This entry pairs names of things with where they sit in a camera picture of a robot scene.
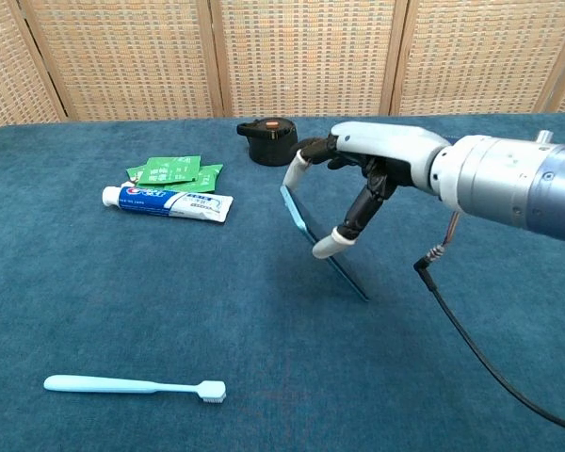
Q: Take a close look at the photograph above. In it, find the black smartphone with blue frame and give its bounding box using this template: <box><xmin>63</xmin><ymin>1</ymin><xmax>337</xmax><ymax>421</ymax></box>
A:
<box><xmin>280</xmin><ymin>185</ymin><xmax>371</xmax><ymax>302</ymax></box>

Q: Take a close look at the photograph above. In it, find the black arm cable with plug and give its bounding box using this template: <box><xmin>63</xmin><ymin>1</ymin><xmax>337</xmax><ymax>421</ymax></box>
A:
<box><xmin>412</xmin><ymin>211</ymin><xmax>565</xmax><ymax>435</ymax></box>

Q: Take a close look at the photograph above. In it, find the black round lid red button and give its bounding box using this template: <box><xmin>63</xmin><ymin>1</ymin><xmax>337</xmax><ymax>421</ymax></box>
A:
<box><xmin>236</xmin><ymin>118</ymin><xmax>299</xmax><ymax>167</ymax></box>

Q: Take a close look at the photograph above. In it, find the blue felt table mat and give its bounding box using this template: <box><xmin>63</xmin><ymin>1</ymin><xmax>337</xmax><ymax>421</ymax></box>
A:
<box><xmin>0</xmin><ymin>111</ymin><xmax>565</xmax><ymax>452</ymax></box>

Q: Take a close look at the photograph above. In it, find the light blue toothbrush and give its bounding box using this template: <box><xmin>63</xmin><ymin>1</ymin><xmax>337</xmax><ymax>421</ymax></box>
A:
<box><xmin>43</xmin><ymin>374</ymin><xmax>227</xmax><ymax>403</ymax></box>

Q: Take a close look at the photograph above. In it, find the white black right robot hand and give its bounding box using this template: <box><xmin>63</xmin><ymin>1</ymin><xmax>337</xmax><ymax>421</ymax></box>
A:
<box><xmin>282</xmin><ymin>121</ymin><xmax>453</xmax><ymax>259</ymax></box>

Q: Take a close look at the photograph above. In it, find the white blue toothpaste tube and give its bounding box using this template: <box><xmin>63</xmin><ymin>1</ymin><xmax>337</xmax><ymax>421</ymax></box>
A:
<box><xmin>102</xmin><ymin>185</ymin><xmax>234</xmax><ymax>223</ymax></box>

